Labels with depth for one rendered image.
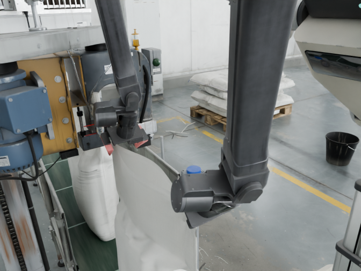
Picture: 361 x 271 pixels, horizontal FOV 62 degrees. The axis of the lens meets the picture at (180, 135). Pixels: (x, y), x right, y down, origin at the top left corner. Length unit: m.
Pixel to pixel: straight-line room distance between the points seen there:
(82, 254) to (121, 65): 1.07
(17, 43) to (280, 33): 0.64
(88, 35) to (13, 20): 2.74
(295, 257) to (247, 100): 1.86
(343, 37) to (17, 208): 1.13
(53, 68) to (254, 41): 0.80
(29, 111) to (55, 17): 3.05
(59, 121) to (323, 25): 0.82
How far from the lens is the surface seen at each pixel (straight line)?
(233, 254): 2.11
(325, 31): 0.85
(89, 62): 1.05
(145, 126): 1.18
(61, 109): 1.07
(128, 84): 0.83
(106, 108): 0.87
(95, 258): 1.60
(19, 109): 0.77
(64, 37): 0.94
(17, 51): 0.82
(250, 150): 0.44
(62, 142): 1.10
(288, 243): 2.26
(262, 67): 0.34
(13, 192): 1.21
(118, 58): 0.81
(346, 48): 0.79
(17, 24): 3.75
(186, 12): 5.97
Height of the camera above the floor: 1.47
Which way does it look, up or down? 23 degrees down
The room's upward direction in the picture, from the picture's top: 2 degrees counter-clockwise
